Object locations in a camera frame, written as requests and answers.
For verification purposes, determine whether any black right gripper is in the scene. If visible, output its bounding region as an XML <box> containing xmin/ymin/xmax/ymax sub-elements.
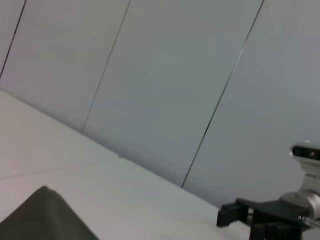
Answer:
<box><xmin>216</xmin><ymin>198</ymin><xmax>311</xmax><ymax>240</ymax></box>

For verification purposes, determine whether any robot head with black camera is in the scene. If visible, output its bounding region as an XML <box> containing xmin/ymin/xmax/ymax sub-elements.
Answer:
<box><xmin>289</xmin><ymin>140</ymin><xmax>320</xmax><ymax>195</ymax></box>

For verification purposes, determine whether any dark green FREE t-shirt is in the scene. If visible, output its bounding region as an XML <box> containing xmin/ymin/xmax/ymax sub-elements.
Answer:
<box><xmin>0</xmin><ymin>185</ymin><xmax>101</xmax><ymax>240</ymax></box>

